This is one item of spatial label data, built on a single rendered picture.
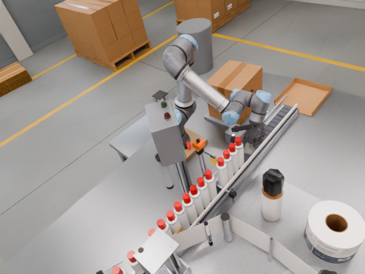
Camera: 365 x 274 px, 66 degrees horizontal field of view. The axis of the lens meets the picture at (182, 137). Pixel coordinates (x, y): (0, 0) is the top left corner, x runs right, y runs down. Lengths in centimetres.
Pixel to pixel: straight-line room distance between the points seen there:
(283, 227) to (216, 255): 33
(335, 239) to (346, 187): 45
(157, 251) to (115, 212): 60
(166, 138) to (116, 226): 72
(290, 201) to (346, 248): 35
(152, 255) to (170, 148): 39
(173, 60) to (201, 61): 254
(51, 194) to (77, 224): 150
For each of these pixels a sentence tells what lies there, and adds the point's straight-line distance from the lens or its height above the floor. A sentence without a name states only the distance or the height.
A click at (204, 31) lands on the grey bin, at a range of 372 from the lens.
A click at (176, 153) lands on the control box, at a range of 106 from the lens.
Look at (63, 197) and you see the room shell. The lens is 307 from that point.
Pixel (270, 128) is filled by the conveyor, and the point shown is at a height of 88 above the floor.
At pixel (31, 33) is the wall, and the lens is 648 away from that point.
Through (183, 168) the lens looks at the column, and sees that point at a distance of 138.
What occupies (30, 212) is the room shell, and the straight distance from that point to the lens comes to 317.
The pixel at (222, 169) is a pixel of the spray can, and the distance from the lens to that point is 137.
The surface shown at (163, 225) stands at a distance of 121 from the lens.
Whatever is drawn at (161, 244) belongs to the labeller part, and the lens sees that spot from 110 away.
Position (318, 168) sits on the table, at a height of 83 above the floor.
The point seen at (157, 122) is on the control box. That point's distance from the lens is 101.
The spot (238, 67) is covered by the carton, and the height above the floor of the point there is 112.
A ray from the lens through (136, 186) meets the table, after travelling 168.
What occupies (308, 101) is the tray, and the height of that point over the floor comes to 83.
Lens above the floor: 211
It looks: 43 degrees down
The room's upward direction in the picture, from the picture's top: 14 degrees counter-clockwise
